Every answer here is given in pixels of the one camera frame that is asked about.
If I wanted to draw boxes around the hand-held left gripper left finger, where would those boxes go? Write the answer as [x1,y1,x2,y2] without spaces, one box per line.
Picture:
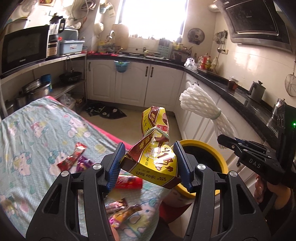
[26,142,126,241]

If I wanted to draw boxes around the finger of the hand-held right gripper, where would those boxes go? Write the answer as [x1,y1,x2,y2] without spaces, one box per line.
[235,137,277,151]
[217,134,262,158]

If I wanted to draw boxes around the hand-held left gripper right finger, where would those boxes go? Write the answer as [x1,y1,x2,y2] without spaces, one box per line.
[173,140,272,241]

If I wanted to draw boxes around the yellow rim trash bin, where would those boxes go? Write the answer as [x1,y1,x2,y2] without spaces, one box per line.
[159,139,228,219]

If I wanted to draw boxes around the yellow brown seasoning packet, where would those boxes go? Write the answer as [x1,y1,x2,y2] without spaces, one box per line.
[120,106,182,188]

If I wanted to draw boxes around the white foam fruit net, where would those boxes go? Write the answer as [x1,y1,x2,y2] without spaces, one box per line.
[179,84,234,149]

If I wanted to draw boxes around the person's right hand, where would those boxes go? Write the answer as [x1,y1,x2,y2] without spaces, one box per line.
[254,178,292,209]

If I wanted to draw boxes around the red capped tube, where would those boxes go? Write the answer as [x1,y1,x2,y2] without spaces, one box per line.
[115,175,142,189]

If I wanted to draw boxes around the small purple wrapper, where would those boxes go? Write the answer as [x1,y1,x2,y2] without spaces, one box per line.
[76,156,93,172]

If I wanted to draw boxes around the dark striped wrapper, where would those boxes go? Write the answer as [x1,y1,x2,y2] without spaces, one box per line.
[105,198,129,214]

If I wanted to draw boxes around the shiny steel kettle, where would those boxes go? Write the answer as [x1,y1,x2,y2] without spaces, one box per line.
[272,98,286,118]

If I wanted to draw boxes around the red snack wrapper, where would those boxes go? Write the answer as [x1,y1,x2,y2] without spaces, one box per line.
[57,142,88,172]

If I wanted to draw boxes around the grey steel pitcher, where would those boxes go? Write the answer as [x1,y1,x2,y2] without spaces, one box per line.
[248,80,266,102]

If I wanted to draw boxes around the black floor mat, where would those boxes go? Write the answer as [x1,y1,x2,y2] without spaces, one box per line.
[85,103,127,120]

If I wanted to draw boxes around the black countertop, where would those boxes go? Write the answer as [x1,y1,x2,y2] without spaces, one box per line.
[87,52,287,139]

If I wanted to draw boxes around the clear plastic container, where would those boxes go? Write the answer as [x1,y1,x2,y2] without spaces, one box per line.
[58,93,77,109]

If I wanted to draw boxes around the group of condiment bottles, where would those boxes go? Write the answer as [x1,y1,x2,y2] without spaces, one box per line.
[198,53,219,72]

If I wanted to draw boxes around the cartoon printed cloth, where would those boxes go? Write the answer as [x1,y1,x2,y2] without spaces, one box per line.
[0,97,167,241]

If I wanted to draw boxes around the white kitchen cabinets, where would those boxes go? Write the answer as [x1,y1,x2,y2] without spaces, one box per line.
[87,58,280,186]

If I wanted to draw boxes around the clear plastic bag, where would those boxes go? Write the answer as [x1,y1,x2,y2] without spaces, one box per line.
[184,58,198,69]

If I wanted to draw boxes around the dark spice rack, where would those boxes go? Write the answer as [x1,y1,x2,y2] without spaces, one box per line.
[171,45,192,63]

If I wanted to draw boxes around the black wok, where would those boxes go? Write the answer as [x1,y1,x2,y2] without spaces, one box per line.
[59,71,82,84]

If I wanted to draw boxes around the blue hanging basket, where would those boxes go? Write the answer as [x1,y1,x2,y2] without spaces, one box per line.
[114,60,130,73]

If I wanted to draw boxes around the hanging utensil rack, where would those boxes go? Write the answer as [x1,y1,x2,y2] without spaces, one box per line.
[214,30,228,52]

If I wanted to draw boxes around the steel pot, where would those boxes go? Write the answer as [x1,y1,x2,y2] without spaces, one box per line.
[22,78,52,102]

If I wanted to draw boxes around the teal drawer organizer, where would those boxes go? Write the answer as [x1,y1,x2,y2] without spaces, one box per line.
[158,38,173,58]

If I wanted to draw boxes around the blue can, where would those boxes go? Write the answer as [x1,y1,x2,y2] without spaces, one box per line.
[41,74,52,90]

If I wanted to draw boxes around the black range hood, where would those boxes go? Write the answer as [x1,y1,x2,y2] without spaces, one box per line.
[216,0,293,54]

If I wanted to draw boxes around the steel shelf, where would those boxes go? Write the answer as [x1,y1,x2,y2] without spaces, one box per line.
[0,53,87,112]

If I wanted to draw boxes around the blue plastic tub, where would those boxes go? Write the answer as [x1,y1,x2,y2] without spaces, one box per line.
[59,40,85,55]

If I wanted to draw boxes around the wooden cutting board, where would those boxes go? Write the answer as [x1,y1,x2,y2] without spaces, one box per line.
[112,24,129,50]

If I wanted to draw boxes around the white hanging scoop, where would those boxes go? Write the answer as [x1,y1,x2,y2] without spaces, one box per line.
[94,22,104,37]

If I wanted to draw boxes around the window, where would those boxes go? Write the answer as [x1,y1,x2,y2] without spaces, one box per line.
[120,0,188,39]

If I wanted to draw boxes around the blender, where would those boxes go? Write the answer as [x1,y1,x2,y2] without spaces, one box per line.
[47,16,66,58]

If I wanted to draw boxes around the black microwave oven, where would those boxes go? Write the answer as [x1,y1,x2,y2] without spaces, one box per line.
[0,25,50,75]

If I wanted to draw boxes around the wire strainer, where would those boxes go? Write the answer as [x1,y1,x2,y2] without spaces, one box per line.
[285,73,296,96]

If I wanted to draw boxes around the round wall fan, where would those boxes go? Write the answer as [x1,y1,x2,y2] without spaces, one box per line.
[187,28,205,45]

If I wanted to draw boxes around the hanging wall holder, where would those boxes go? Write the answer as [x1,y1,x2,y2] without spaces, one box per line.
[99,2,115,16]

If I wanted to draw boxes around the coiled hose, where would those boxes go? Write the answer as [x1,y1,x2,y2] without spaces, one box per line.
[80,0,95,11]

